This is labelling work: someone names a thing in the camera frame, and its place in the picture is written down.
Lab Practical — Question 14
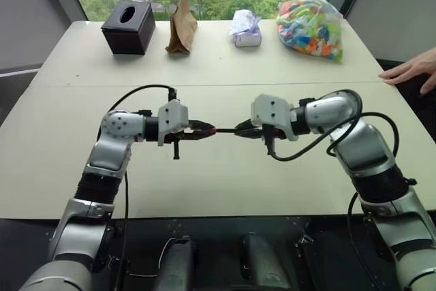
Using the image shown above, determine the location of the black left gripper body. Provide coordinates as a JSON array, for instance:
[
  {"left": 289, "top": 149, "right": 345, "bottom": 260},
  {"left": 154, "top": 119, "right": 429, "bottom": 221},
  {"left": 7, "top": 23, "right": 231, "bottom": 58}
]
[{"left": 165, "top": 119, "right": 198, "bottom": 161}]

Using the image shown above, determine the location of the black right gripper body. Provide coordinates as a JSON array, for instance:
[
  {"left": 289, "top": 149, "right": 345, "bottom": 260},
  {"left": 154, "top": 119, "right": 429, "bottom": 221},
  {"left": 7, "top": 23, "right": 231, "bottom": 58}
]
[{"left": 252, "top": 123, "right": 290, "bottom": 142}]

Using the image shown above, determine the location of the bare person's hand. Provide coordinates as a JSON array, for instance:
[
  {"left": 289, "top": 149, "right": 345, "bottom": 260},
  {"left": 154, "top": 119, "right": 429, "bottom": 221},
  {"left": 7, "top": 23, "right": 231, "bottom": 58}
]
[{"left": 378, "top": 47, "right": 436, "bottom": 96}]

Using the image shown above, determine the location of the white purple tissue pack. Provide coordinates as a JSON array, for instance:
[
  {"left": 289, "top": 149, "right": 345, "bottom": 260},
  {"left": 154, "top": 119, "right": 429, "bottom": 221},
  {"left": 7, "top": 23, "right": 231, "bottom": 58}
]
[{"left": 228, "top": 9, "right": 264, "bottom": 48}]

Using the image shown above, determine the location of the brown paper bag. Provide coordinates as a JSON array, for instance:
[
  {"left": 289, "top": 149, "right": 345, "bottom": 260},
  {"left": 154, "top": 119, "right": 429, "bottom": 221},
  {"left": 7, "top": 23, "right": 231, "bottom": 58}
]
[{"left": 165, "top": 0, "right": 199, "bottom": 55}]

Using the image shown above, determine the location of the clear bag of colourful pieces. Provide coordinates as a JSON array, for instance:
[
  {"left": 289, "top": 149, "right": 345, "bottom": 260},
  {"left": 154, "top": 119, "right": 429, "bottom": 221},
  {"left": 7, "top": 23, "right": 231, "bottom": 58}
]
[{"left": 276, "top": 0, "right": 345, "bottom": 65}]

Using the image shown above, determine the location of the black tissue box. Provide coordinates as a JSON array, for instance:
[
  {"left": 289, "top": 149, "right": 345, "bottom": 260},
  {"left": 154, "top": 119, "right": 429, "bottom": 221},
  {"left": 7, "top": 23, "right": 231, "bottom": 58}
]
[{"left": 101, "top": 1, "right": 157, "bottom": 55}]

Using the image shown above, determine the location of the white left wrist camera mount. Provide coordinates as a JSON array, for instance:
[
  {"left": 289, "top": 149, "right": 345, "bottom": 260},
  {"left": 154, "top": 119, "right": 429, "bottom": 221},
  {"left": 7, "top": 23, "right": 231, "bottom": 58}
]
[{"left": 157, "top": 99, "right": 189, "bottom": 147}]

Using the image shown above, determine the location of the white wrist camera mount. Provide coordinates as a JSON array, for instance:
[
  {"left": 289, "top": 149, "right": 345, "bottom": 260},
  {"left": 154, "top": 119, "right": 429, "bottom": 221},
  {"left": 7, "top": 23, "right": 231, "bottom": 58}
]
[
  {"left": 251, "top": 93, "right": 299, "bottom": 142},
  {"left": 157, "top": 99, "right": 189, "bottom": 147}
]

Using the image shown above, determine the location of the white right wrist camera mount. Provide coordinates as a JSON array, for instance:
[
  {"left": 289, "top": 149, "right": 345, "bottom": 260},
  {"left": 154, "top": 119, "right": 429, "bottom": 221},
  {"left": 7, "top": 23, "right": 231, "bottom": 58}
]
[{"left": 251, "top": 93, "right": 299, "bottom": 142}]

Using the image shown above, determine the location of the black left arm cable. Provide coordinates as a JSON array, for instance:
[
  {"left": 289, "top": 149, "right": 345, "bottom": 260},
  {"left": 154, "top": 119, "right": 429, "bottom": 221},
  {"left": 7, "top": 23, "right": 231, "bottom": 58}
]
[{"left": 109, "top": 84, "right": 179, "bottom": 291}]

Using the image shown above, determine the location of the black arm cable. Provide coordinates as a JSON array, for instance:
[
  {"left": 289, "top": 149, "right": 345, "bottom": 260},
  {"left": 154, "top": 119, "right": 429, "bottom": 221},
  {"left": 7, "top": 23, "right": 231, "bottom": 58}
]
[
  {"left": 264, "top": 111, "right": 400, "bottom": 291},
  {"left": 109, "top": 84, "right": 179, "bottom": 291}
]

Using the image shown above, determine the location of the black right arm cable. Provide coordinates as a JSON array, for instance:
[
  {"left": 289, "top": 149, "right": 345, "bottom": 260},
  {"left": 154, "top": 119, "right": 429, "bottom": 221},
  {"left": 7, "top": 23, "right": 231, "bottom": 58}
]
[{"left": 264, "top": 111, "right": 400, "bottom": 291}]

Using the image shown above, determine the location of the dark rounded shape with white wire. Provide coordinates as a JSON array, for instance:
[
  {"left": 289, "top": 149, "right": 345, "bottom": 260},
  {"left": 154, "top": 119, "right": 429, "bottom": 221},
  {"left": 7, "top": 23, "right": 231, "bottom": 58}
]
[{"left": 155, "top": 235, "right": 198, "bottom": 291}]

